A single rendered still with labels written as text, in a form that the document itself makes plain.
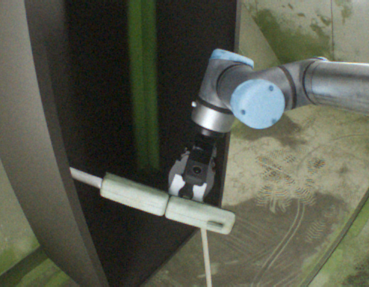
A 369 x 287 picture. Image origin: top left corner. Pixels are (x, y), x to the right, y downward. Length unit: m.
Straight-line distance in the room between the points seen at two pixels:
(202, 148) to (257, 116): 0.19
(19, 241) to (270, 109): 1.56
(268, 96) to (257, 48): 2.27
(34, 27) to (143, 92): 0.93
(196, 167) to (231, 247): 1.13
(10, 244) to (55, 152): 1.37
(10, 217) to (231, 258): 1.10
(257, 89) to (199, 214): 0.33
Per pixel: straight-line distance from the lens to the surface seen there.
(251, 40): 2.98
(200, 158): 0.86
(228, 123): 0.87
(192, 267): 1.88
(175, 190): 0.94
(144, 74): 1.39
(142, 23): 1.29
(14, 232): 2.03
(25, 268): 2.08
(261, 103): 0.73
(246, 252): 1.91
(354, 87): 0.62
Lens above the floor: 1.55
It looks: 36 degrees down
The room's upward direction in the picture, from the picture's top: 10 degrees counter-clockwise
